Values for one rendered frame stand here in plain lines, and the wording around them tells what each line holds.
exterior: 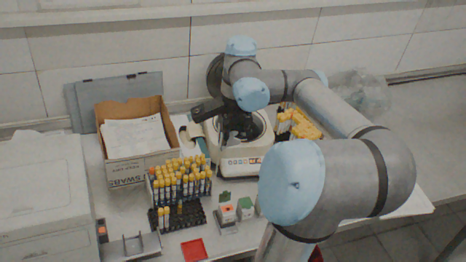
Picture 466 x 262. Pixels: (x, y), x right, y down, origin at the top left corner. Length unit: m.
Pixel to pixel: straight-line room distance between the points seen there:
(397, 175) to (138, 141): 1.05
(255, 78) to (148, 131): 0.71
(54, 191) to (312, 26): 1.13
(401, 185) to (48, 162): 0.83
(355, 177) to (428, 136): 1.38
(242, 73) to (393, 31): 1.17
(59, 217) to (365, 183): 0.69
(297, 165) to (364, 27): 1.37
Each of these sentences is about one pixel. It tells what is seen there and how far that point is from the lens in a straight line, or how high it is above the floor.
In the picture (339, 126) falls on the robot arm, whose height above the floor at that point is 1.52.
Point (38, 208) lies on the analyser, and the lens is 1.04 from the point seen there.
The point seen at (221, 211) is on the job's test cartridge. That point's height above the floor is 0.95.
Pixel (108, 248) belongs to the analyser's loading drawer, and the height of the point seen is 0.92.
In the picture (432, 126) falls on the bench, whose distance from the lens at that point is 2.00.
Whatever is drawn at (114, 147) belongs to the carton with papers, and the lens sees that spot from 1.47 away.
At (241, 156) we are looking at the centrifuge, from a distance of 1.45.
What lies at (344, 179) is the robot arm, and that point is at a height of 1.59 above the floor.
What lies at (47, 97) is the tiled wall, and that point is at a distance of 1.58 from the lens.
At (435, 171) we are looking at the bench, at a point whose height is 0.87.
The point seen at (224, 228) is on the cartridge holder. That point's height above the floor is 0.89.
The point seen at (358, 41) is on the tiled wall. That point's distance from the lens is 1.89.
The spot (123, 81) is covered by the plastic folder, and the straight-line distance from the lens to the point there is 1.54.
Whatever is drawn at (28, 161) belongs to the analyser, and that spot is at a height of 1.17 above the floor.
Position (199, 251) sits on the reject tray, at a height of 0.88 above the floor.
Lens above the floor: 1.98
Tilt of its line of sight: 43 degrees down
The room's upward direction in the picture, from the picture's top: 9 degrees clockwise
